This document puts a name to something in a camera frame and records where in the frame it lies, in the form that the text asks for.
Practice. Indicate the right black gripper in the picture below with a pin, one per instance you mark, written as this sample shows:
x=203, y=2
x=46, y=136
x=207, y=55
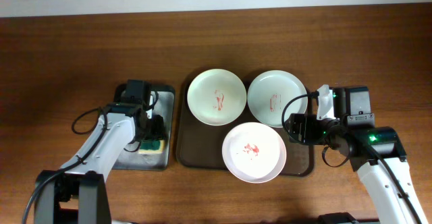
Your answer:
x=296, y=128

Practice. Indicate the small black soapy tray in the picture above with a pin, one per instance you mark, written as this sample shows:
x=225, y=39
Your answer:
x=161, y=103

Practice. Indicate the green and yellow sponge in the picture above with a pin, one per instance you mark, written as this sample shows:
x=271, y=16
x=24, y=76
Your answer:
x=151, y=147

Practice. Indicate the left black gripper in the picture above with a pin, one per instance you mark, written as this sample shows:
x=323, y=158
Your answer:
x=156, y=129

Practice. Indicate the pinkish white plate front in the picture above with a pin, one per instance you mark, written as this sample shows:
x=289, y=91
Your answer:
x=254, y=152

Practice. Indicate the large brown serving tray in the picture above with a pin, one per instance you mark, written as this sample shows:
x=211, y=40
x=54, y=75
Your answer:
x=199, y=145

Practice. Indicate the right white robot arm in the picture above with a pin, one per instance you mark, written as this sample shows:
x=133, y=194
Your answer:
x=376, y=156

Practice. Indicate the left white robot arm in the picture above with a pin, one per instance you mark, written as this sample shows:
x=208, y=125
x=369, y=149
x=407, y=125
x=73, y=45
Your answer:
x=76, y=192

